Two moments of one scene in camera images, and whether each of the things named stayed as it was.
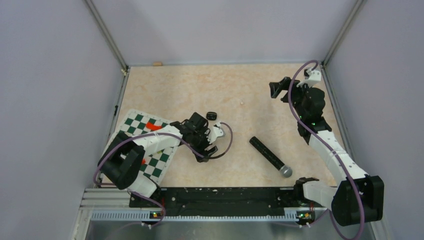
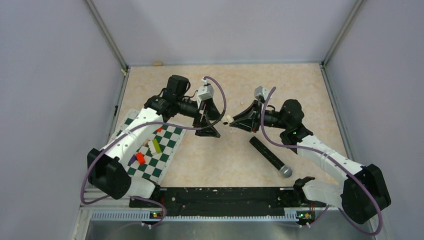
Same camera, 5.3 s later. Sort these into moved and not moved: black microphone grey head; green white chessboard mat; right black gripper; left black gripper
Moved: right black gripper; left black gripper
Not moved: black microphone grey head; green white chessboard mat
